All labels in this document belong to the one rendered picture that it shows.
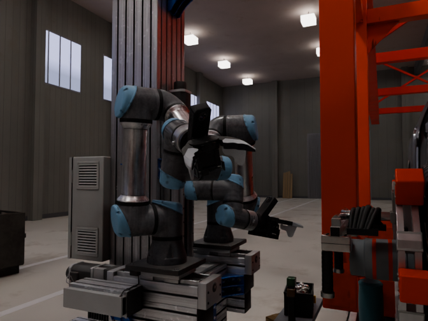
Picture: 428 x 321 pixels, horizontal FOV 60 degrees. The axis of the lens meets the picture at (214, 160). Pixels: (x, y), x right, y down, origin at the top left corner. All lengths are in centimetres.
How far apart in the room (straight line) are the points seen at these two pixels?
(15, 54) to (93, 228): 954
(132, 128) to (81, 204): 60
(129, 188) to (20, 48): 1003
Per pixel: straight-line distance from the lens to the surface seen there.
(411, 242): 118
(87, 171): 178
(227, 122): 164
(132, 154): 133
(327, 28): 198
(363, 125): 379
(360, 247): 141
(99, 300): 144
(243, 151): 83
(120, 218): 132
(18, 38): 1127
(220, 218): 133
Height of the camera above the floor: 114
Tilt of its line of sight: 3 degrees up
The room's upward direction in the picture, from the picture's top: straight up
